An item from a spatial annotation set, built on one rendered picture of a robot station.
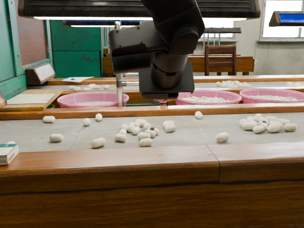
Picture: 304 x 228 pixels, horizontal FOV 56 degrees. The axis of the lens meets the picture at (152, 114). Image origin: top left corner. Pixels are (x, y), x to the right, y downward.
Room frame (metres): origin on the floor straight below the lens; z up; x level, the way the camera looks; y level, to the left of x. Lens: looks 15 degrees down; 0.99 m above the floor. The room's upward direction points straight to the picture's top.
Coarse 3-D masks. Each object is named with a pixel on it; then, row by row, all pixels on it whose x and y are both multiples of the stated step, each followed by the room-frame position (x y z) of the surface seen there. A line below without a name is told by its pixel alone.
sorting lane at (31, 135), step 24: (24, 120) 0.86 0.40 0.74; (72, 120) 0.86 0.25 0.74; (96, 120) 0.86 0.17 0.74; (120, 120) 0.86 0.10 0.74; (168, 120) 0.86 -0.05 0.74; (192, 120) 0.86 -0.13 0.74; (216, 120) 0.86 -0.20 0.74; (24, 144) 0.66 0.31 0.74; (48, 144) 0.66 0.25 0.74; (72, 144) 0.66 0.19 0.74; (120, 144) 0.65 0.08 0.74; (168, 144) 0.66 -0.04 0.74; (192, 144) 0.66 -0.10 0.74; (216, 144) 0.66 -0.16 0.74
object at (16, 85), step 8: (8, 80) 1.05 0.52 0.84; (16, 80) 1.12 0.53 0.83; (24, 80) 1.21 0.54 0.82; (0, 88) 0.96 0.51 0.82; (8, 88) 1.03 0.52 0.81; (16, 88) 1.11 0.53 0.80; (24, 88) 1.20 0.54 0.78; (32, 88) 1.45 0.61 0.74; (40, 88) 1.45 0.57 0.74; (8, 96) 1.02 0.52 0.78
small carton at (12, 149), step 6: (0, 144) 0.54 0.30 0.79; (6, 144) 0.54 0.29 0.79; (12, 144) 0.54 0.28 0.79; (0, 150) 0.51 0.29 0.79; (6, 150) 0.51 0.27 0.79; (12, 150) 0.51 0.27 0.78; (18, 150) 0.54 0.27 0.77; (0, 156) 0.48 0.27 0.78; (6, 156) 0.49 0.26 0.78; (12, 156) 0.51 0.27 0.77; (0, 162) 0.48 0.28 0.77; (6, 162) 0.49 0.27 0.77
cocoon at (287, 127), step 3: (288, 123) 0.76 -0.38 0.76; (291, 123) 0.76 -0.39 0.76; (285, 126) 0.76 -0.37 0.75; (288, 126) 0.75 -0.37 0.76; (291, 126) 0.75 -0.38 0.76; (294, 126) 0.75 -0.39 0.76; (285, 129) 0.76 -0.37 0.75; (288, 129) 0.75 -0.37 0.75; (291, 129) 0.75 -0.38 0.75; (294, 129) 0.75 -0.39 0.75
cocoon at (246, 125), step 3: (243, 123) 0.77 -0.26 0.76; (246, 123) 0.76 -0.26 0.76; (249, 123) 0.76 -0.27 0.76; (252, 123) 0.76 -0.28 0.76; (243, 126) 0.76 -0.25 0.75; (246, 126) 0.76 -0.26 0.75; (249, 126) 0.76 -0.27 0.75; (252, 126) 0.76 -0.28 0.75; (246, 129) 0.76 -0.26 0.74; (249, 129) 0.76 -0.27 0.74; (252, 129) 0.76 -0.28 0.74
